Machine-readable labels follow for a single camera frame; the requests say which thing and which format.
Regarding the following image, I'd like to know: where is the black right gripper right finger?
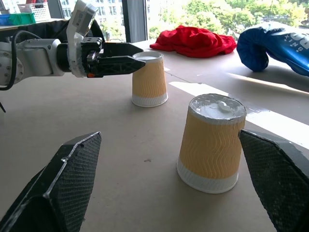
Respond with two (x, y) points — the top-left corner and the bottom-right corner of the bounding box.
(238, 129), (309, 232)

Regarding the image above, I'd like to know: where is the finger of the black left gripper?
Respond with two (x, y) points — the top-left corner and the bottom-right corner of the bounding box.
(99, 42), (145, 58)
(97, 55), (147, 78)

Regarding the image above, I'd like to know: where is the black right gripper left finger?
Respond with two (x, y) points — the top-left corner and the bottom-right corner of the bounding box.
(0, 131), (102, 232)

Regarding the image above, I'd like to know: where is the orange ribbed paper cup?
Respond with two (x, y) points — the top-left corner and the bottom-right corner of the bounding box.
(176, 93), (247, 194)
(131, 51), (169, 108)

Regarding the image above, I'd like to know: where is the black draped cover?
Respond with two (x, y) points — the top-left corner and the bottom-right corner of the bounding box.
(14, 18), (106, 44)

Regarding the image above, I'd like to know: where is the white perforated plastic basket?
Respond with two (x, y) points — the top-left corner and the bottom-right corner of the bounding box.
(17, 2), (52, 23)

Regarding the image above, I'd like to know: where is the green plastic bin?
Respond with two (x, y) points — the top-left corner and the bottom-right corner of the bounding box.
(8, 13), (36, 25)

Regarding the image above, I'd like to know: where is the red crumpled cloth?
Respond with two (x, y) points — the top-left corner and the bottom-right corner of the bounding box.
(149, 24), (238, 59)

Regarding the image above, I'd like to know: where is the wooden background desk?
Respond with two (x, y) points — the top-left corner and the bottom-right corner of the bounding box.
(0, 18), (66, 31)

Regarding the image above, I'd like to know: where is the blue plastic bin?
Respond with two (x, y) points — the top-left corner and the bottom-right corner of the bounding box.
(0, 14), (12, 26)

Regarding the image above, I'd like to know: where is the blue boxing glove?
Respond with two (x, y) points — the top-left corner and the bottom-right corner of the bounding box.
(236, 21), (309, 78)

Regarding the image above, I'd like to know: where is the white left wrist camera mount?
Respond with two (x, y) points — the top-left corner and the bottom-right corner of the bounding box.
(66, 0), (99, 78)

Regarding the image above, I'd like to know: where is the dark window frame post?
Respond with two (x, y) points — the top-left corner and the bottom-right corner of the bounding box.
(121, 0), (148, 44)

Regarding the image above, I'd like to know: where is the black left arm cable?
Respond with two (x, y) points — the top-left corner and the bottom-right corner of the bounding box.
(0, 29), (44, 91)

